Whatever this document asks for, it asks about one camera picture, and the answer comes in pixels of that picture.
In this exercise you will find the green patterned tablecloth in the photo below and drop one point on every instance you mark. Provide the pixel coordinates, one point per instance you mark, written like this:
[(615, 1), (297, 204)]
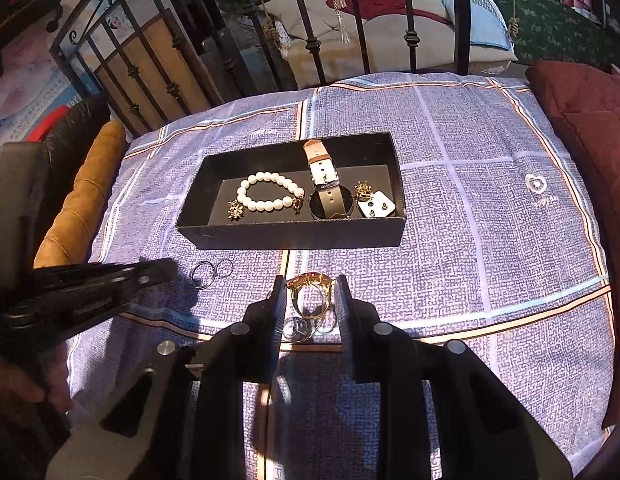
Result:
[(548, 30)]

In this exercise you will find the wooden door panel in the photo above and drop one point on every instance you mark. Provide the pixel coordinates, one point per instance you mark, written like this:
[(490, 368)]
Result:
[(150, 71)]

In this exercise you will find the maroon pillow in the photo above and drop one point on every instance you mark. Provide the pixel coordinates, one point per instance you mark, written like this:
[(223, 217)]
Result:
[(583, 107)]

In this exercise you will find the gold charm earring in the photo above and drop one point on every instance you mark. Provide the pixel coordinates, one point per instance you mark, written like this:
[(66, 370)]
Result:
[(362, 191)]

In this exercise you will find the black leather cushion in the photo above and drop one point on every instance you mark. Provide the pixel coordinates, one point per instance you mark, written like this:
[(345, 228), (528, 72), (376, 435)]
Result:
[(67, 145)]

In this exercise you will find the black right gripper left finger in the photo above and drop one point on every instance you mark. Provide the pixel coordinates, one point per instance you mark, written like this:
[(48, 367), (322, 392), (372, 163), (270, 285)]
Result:
[(245, 351)]

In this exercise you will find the black jewelry tray box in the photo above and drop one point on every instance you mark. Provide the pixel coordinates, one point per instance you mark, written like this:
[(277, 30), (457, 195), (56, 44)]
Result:
[(282, 207)]

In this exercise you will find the black iron bed frame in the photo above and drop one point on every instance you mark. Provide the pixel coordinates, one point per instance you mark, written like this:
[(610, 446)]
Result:
[(199, 19)]

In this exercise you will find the beige strap wristwatch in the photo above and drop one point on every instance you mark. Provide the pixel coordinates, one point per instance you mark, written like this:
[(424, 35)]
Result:
[(325, 179)]

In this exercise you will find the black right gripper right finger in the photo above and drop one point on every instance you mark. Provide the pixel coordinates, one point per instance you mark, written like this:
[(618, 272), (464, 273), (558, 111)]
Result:
[(377, 351)]

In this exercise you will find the white earring card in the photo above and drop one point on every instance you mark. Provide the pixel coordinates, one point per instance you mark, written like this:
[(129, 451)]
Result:
[(378, 205)]

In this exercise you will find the purple plaid bed sheet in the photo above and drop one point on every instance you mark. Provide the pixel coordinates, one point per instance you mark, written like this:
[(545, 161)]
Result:
[(500, 248)]

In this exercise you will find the beige sofa with red throw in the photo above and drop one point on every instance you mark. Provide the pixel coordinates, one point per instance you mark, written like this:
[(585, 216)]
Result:
[(338, 39)]

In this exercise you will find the gold flower brooch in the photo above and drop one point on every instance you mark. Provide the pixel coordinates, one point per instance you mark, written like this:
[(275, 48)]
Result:
[(235, 210)]

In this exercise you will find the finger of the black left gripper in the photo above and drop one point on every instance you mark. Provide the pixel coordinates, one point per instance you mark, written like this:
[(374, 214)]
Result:
[(56, 276), (99, 285)]

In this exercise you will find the light blue pillow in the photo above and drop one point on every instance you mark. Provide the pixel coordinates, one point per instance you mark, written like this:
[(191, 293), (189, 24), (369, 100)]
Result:
[(486, 30)]

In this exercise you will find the person's left hand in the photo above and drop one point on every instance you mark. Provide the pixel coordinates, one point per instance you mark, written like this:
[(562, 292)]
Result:
[(23, 437)]

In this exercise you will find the mustard yellow cushion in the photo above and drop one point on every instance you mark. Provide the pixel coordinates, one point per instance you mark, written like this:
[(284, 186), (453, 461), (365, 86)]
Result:
[(69, 239)]

